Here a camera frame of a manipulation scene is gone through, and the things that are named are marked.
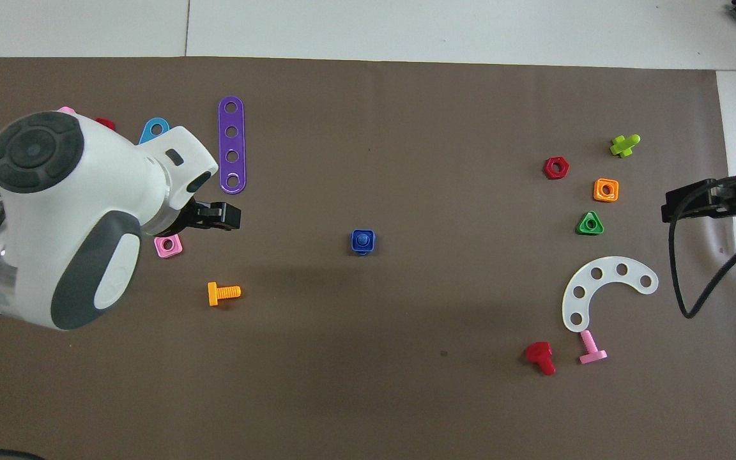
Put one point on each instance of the blue two-hole strip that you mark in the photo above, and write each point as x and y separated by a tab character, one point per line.
149	135

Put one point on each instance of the pink square nut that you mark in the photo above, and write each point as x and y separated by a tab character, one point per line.
161	250

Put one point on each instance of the orange square nut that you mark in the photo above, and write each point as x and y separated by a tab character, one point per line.
598	195

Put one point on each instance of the red hexagonal nut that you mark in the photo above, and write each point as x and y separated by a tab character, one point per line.
548	169
106	122

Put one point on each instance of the white curved five-hole strip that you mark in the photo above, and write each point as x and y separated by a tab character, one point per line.
609	268

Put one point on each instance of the green triangle nut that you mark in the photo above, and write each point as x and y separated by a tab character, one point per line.
582	229

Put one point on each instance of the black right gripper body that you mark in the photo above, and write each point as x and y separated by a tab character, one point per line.
726	198

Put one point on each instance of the purple four-hole strip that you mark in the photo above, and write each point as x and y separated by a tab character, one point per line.
232	144

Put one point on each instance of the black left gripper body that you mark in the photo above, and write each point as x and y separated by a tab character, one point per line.
224	217

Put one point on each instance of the lime green cross screw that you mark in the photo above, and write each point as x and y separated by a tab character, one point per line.
622	147

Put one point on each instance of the red plastic screw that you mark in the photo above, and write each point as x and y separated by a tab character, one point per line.
539	351

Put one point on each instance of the blue square nut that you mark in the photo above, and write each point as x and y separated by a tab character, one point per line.
355	235

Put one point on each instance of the blue triangle-head screw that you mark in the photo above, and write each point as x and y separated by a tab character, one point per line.
363	240

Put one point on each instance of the brown table mat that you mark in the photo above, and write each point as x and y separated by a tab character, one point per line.
368	351

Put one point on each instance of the orange plastic screw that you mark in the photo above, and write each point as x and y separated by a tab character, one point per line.
213	294

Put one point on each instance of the pink plastic screw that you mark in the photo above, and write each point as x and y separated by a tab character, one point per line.
66	110
593	355

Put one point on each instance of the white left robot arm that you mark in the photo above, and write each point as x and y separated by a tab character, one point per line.
42	191

